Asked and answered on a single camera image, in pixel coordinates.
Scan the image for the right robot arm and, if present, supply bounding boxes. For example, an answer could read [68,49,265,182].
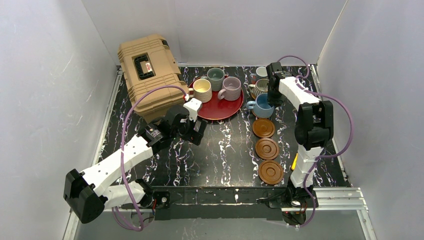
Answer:
[266,62,334,188]

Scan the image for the lilac textured mug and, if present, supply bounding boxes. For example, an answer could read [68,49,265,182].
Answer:
[217,76,241,101]

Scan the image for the grey printed mug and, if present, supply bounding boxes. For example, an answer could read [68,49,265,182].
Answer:
[249,66,268,84]

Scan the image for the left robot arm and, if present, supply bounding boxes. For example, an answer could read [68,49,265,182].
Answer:
[63,99,207,224]

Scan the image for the red round tray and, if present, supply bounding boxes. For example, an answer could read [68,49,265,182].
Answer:
[189,82,243,120]

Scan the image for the sage green mug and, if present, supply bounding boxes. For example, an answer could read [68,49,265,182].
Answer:
[206,67,225,92]

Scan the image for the front aluminium frame rail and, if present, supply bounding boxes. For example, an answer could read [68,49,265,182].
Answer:
[132,185,368,210]

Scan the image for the tan plastic tool case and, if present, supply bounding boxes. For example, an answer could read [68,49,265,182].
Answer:
[117,34,188,123]

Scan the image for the yellow marker pen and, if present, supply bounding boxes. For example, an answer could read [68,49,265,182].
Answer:
[290,154,298,171]

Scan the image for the cream yellow mug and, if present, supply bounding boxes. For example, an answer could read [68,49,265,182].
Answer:
[188,78,213,103]

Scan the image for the dark wooden coaster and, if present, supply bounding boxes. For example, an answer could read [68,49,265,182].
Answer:
[252,118,276,138]

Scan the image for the brown wooden coaster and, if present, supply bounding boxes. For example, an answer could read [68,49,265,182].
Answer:
[255,138,280,160]

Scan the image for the grey ribbed mug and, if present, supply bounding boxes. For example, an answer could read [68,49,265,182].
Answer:
[247,78,269,99]

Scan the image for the light blue textured mug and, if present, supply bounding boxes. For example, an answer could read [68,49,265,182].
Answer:
[245,93,275,119]

